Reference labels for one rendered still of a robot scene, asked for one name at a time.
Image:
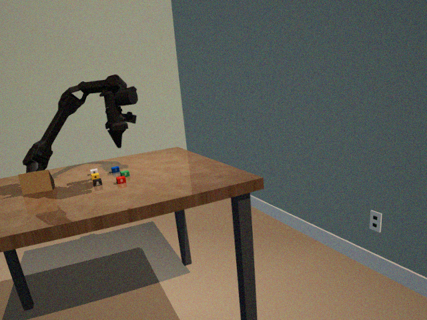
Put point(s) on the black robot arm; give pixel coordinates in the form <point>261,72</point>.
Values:
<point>115,93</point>

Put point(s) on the red block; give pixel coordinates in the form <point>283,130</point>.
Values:
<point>121,179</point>

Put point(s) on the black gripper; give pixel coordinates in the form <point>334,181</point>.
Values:
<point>115,125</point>

